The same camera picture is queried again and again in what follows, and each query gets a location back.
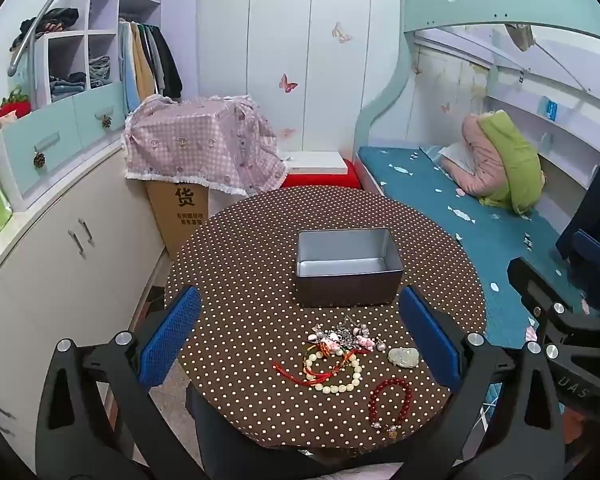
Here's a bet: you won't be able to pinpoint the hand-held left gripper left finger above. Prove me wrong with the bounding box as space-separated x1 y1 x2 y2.
36 285 216 480

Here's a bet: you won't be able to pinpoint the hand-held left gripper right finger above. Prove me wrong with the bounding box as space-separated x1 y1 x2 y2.
385 286 566 480

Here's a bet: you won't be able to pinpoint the pale jade pendant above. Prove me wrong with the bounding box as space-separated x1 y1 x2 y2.
387 346 421 369

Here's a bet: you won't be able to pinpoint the pink charm bracelet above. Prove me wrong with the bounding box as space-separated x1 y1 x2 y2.
316 330 376 356

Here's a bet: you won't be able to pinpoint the dark red bead bracelet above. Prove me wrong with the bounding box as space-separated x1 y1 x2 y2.
367 377 414 439

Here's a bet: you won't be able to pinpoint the silver chain bracelet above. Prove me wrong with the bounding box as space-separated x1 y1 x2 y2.
330 316 376 347

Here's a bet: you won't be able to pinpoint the rectangular metal tin box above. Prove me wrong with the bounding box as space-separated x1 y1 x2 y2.
295 227 403 309

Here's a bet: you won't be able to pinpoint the cream bead bracelet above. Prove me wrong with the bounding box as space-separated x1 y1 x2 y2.
304 350 361 394

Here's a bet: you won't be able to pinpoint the red string bracelet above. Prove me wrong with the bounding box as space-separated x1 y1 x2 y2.
272 344 371 389

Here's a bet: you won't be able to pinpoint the dark navy garment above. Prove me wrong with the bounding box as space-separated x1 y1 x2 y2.
555 122 600 261

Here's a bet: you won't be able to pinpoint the brown polka dot tablecloth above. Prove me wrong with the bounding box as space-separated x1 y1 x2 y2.
164 187 488 452

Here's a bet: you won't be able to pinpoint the cardboard box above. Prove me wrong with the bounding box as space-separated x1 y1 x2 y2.
145 180 212 262

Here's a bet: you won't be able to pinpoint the green quilt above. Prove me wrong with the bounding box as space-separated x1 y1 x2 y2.
479 110 547 216

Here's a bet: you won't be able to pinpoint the white cabinet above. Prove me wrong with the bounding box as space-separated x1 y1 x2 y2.
0 140 181 463

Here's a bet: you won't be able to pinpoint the pink quilt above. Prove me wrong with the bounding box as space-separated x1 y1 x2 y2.
440 112 507 199

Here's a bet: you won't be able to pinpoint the white pillow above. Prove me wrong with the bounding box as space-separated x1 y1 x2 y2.
440 142 477 174

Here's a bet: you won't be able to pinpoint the white bed shelf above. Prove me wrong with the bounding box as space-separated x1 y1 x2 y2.
414 27 600 192

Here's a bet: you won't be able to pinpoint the red cushion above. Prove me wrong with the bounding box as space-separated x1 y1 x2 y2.
280 159 364 191

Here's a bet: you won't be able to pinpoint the pink checked cloth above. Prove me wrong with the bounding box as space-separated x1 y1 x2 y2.
124 95 290 197

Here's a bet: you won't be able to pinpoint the white flat board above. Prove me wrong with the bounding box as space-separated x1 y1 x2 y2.
280 151 346 173

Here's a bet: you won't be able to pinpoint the grey hanging cloth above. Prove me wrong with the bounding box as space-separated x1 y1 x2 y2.
504 23 537 52

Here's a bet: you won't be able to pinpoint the teal drawer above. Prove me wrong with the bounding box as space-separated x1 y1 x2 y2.
2 95 81 196
72 82 128 153

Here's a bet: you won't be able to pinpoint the folded jeans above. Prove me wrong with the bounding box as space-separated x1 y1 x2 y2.
50 72 88 103

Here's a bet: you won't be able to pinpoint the folded pale clothes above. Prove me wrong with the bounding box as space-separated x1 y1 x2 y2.
87 55 112 89

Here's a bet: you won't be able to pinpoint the row of hanging clothes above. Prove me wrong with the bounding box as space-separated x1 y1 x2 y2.
117 19 183 113

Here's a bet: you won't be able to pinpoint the red strawberry plush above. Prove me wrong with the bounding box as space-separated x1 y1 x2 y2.
0 87 32 122

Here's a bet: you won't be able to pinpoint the white wardrobe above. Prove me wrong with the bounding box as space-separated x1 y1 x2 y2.
197 0 431 157

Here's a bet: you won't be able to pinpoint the white shelf unit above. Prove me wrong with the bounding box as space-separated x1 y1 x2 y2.
32 0 163 111

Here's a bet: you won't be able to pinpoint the pile of dark clothes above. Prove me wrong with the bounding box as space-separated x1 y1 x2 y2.
16 7 81 50

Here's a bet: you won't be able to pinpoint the teal bunk bed frame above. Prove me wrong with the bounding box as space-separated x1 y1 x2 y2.
354 0 600 197

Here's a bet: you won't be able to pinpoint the curved metal rail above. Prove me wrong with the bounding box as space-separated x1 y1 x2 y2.
7 0 87 78

